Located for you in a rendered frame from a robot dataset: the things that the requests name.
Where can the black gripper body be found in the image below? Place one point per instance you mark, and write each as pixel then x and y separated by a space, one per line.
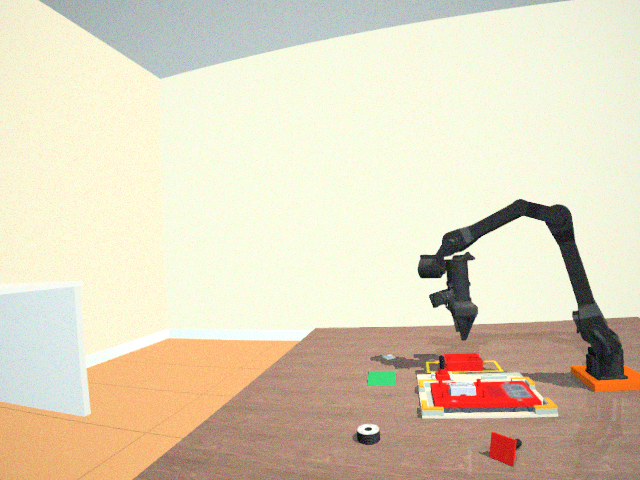
pixel 463 305

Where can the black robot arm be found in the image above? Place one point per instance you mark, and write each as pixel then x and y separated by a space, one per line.
pixel 605 359

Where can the black toy tyre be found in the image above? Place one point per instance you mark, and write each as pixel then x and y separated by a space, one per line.
pixel 368 434

